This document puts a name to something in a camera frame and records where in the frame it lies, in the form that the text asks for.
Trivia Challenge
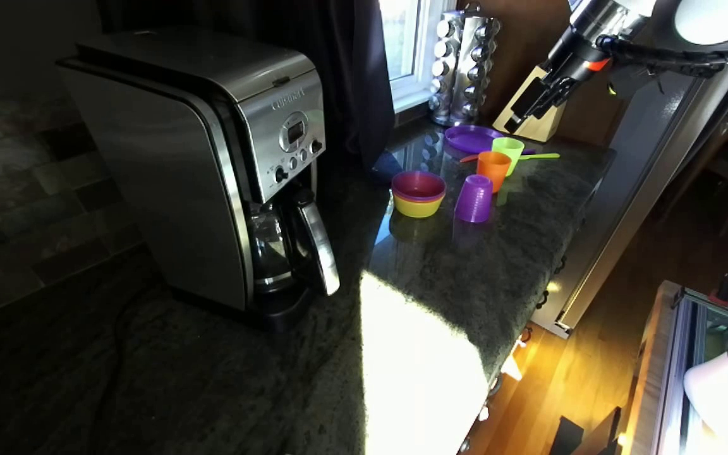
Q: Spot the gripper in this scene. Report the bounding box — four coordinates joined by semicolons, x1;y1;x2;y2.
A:
505;25;596;135

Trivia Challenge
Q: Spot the green plastic cup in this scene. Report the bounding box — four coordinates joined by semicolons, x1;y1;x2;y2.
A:
491;136;525;177

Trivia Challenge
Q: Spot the orange plastic cup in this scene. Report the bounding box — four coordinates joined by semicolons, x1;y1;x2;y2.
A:
476;151;513;193

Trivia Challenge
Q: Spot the purple plastic cup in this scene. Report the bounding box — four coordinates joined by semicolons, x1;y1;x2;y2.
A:
454;174;495;224

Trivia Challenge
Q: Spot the wooden knife block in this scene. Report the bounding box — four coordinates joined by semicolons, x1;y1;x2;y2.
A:
493;66;568;143

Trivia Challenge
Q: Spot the chrome spice rack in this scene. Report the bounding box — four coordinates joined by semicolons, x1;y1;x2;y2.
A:
428;5;502;126

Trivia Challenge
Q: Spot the purple plastic plate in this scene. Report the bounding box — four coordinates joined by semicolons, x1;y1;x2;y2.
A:
444;124;504;155

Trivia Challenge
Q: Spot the stainless steel refrigerator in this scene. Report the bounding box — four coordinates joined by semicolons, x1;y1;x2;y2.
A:
549;60;728;337

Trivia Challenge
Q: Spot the window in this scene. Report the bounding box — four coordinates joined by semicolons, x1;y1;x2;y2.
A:
379;0;461;113

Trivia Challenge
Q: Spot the pink plastic bowl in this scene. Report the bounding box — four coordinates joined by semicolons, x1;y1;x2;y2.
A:
391;170;447;203

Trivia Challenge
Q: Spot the yellow plastic bowl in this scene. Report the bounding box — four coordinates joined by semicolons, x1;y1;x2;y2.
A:
393;192;446;219

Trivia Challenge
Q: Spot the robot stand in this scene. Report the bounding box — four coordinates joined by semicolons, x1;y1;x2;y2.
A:
628;281;728;455

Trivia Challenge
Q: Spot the glass coffee carafe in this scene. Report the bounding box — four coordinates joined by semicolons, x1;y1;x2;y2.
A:
249;188;341;298

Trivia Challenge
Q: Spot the stainless steel coffee maker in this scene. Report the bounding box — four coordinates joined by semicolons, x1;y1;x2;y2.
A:
56;28;343;333

